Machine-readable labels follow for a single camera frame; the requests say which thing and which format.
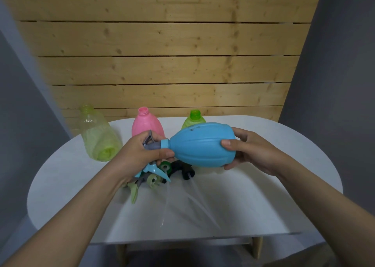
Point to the person's left hand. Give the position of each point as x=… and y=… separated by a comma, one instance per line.
x=133, y=157

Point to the person's right hand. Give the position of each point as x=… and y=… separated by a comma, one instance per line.
x=257, y=154

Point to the person's right thumb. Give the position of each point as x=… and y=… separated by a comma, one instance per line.
x=233, y=145

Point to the person's left thumb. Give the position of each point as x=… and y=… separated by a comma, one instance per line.
x=162, y=153

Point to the grey spray trigger head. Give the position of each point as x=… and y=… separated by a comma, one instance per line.
x=148, y=143

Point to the blue plastic spray bottle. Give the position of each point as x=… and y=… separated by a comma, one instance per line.
x=199, y=145

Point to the person's left forearm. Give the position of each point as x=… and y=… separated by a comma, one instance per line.
x=64, y=220

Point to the person's right forearm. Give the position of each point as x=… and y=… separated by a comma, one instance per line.
x=328, y=208

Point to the dark green spray trigger head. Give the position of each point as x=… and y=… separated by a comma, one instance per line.
x=165, y=166

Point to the blue spray trigger head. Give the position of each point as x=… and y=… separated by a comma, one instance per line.
x=152, y=169

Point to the black spray trigger head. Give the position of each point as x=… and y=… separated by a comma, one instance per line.
x=181, y=167

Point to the pale green spray trigger head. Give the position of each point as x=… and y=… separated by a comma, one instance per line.
x=152, y=181

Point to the pink plastic spray bottle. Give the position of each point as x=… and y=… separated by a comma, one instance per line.
x=143, y=124

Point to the green plastic spray bottle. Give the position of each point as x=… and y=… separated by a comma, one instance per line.
x=194, y=117

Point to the clear dip tube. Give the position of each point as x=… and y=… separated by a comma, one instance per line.
x=205, y=205
x=165, y=205

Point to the clear pale green spray bottle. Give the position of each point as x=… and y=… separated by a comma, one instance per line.
x=98, y=137

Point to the wooden table leg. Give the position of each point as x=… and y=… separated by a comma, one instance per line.
x=257, y=247

